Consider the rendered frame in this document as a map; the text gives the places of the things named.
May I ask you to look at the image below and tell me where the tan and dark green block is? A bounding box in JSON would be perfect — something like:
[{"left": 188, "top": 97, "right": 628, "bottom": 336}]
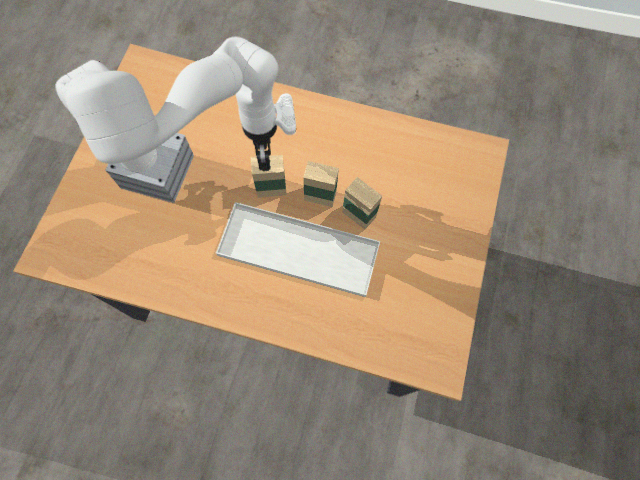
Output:
[
  {"left": 303, "top": 161, "right": 339, "bottom": 207},
  {"left": 251, "top": 155, "right": 287, "bottom": 198},
  {"left": 342, "top": 177, "right": 382, "bottom": 230}
]

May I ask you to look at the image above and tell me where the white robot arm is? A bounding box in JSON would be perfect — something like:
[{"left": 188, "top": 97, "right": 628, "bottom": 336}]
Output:
[{"left": 56, "top": 37, "right": 296, "bottom": 172}]

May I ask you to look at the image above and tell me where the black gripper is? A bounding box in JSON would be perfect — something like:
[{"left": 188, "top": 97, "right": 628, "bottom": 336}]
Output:
[{"left": 242, "top": 125, "right": 277, "bottom": 171}]

